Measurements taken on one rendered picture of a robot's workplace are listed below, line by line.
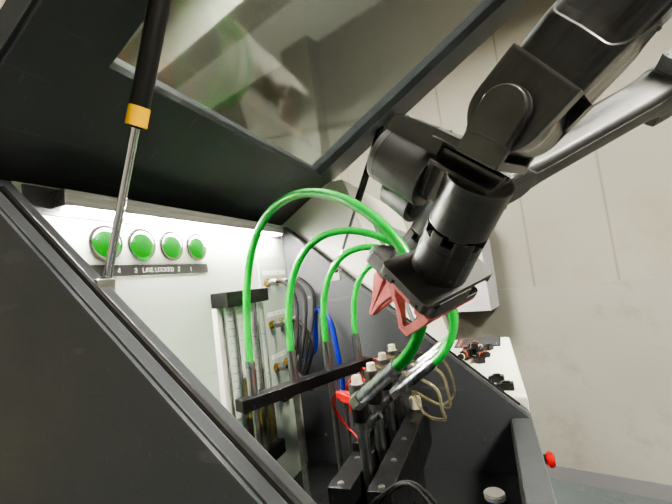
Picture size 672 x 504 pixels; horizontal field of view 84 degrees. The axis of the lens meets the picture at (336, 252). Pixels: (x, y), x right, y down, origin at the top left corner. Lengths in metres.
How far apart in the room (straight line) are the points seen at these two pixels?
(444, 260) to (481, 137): 0.11
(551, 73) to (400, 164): 0.13
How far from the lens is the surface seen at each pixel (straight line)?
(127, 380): 0.37
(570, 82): 0.30
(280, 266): 0.98
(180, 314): 0.71
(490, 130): 0.30
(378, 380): 0.49
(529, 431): 0.88
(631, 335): 2.49
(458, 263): 0.35
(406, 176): 0.34
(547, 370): 2.57
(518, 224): 2.50
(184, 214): 0.70
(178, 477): 0.35
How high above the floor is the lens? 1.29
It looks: 4 degrees up
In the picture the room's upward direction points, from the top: 7 degrees counter-clockwise
